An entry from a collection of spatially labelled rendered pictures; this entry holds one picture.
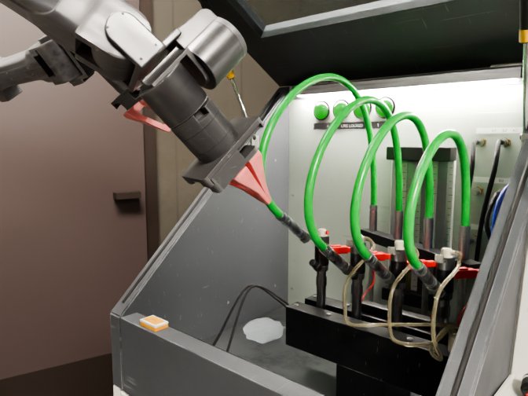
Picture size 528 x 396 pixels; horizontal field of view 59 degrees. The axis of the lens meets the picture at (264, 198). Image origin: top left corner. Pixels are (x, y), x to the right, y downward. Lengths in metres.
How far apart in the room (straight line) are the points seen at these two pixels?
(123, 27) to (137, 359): 0.67
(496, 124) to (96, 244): 1.86
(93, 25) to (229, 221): 0.73
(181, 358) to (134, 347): 0.15
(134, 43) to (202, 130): 0.11
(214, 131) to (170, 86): 0.07
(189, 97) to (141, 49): 0.07
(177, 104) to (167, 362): 0.53
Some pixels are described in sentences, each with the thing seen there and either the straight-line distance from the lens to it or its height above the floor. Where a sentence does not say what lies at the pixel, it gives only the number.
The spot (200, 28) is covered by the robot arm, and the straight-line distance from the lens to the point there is 0.55.
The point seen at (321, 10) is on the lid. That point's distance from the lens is 1.08.
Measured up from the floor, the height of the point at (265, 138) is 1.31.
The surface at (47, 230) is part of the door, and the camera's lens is 2.34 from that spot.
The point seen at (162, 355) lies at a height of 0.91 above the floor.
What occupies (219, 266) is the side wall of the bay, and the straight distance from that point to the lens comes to 1.15.
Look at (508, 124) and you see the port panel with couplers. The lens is 1.04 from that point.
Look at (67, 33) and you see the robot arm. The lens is 0.52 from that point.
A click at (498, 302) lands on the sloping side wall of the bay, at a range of 0.68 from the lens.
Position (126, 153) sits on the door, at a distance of 2.37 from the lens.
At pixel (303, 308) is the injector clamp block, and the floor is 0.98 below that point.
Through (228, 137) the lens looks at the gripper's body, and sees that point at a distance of 0.53.
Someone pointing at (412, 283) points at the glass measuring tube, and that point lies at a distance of 1.14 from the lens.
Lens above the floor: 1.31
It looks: 7 degrees down
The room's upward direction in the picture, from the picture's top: straight up
